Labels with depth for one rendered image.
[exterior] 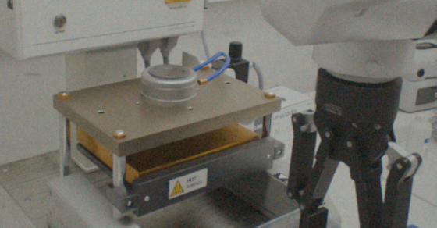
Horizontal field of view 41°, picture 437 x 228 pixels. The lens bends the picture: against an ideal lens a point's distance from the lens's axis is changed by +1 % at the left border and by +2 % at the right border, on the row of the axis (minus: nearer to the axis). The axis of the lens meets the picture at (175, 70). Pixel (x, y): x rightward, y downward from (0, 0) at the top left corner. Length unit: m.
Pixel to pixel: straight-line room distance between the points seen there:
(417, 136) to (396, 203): 0.90
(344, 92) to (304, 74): 1.25
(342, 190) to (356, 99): 0.84
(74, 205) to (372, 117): 0.40
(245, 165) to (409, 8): 0.45
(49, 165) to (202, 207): 0.28
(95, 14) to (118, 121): 0.20
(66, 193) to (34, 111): 0.57
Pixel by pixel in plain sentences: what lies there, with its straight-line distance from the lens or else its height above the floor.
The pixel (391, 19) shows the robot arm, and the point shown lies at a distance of 0.42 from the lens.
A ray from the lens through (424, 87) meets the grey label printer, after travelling 1.74.
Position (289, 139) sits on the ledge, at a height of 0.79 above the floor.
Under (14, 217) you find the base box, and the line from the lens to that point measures 0.98.
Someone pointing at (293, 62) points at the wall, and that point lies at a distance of 1.75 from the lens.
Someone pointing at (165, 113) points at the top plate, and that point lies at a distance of 0.76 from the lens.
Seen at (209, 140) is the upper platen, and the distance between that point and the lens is 0.81.
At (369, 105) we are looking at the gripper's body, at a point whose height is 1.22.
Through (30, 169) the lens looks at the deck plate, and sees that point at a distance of 1.02.
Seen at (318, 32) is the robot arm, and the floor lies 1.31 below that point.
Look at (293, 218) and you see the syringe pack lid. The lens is 0.76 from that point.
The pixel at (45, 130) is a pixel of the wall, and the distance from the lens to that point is 1.38.
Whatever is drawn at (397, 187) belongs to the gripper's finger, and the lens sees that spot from 0.57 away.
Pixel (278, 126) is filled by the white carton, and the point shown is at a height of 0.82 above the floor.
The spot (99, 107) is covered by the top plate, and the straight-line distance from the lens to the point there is 0.78.
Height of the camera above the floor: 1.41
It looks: 19 degrees down
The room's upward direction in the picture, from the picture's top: 2 degrees clockwise
